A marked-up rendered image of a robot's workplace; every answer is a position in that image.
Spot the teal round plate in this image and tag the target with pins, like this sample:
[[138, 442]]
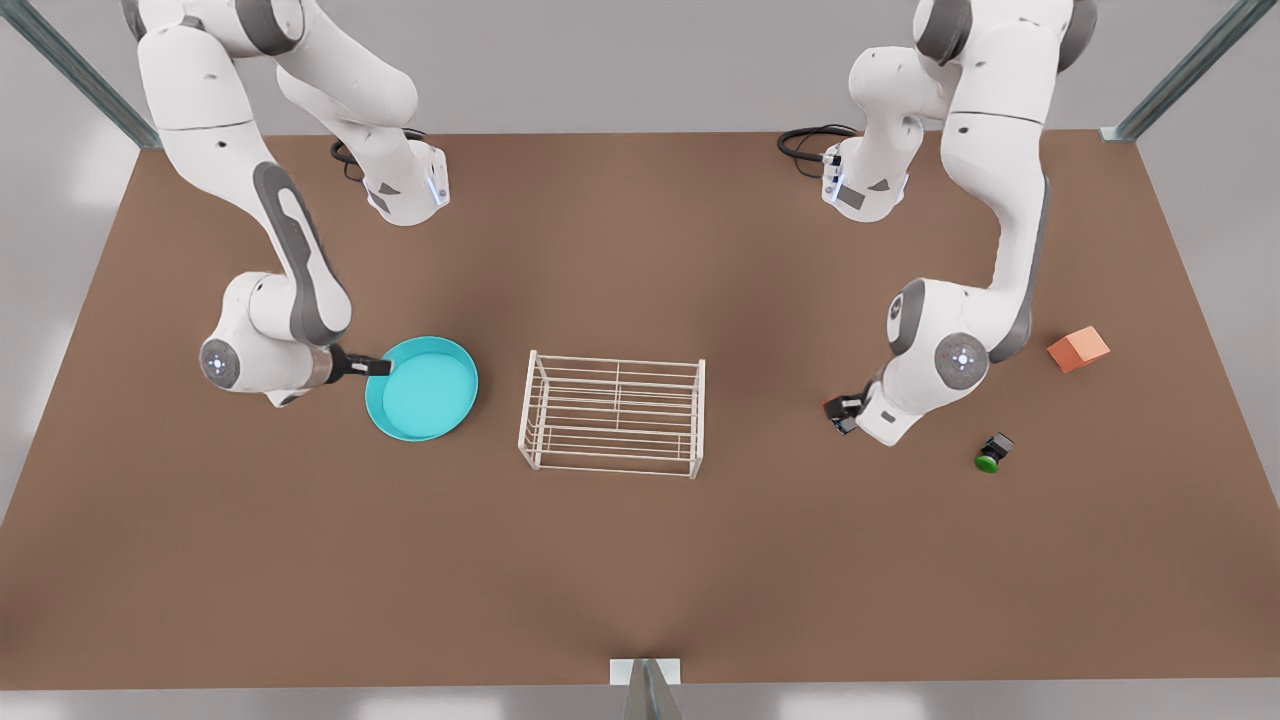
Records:
[[425, 392]]

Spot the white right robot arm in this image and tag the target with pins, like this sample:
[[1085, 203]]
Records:
[[290, 240]]

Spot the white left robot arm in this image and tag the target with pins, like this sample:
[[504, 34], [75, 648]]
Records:
[[1000, 180]]

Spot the orange box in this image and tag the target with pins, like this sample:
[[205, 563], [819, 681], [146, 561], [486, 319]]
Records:
[[1078, 349]]

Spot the green button switch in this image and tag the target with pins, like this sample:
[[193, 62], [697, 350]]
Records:
[[992, 456]]

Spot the silver frame post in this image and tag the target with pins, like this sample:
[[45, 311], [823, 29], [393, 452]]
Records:
[[1185, 70], [80, 75], [647, 690]]

